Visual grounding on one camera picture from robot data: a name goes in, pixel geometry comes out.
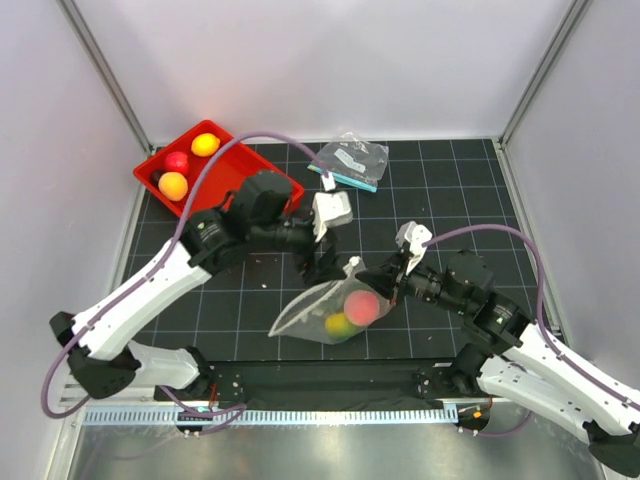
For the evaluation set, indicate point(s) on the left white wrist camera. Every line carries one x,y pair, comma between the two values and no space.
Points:
331,208

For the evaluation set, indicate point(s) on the slotted cable duct strip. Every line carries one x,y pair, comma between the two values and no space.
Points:
173,415

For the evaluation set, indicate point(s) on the orange toy fruit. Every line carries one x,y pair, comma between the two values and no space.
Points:
173,185

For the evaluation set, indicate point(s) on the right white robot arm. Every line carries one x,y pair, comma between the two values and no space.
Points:
510,355

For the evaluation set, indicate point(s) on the small yellow-green toy fruit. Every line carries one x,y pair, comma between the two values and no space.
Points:
339,328

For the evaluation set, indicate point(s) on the blue-zipper clear zip bag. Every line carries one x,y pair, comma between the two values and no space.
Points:
352,161

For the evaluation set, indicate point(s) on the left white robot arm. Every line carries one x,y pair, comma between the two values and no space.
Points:
99,343

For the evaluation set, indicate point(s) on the red toy apple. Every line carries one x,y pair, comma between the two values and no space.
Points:
177,162

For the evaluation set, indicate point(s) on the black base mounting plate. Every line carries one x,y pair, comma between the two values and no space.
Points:
336,385

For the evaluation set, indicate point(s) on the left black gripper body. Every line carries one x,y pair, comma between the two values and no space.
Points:
287,233

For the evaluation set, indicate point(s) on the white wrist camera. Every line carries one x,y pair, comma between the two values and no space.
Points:
411,239
331,208

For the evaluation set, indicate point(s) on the red plastic tray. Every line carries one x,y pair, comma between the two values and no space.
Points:
214,179

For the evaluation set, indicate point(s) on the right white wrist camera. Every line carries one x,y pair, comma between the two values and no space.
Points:
411,239

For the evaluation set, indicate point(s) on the white-spotted clear zip bag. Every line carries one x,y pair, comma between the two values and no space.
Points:
304,316

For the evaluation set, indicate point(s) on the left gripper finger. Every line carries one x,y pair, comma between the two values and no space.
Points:
327,267
307,265

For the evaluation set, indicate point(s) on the yellow toy lemon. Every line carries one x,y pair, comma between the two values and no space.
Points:
204,145

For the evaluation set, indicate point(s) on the pink toy peach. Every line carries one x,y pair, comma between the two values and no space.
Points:
361,308

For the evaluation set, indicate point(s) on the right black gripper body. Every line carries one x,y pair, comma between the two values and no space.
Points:
426,284

